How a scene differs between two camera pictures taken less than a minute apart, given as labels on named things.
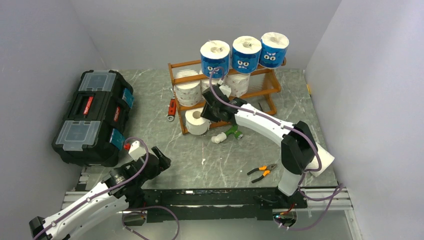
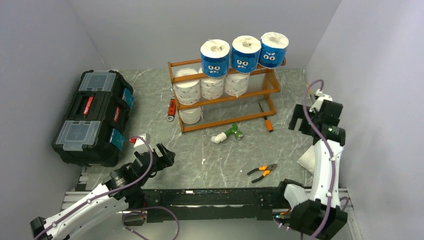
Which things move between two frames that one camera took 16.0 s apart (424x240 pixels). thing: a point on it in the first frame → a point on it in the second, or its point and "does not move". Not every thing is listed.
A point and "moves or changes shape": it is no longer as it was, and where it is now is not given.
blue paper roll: (273, 48) does not move
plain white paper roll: (196, 124) moves or changes shape
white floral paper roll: (238, 83) does not move
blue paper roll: (246, 52) does not move
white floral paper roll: (188, 94) does not move
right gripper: (206, 114) → (299, 112)
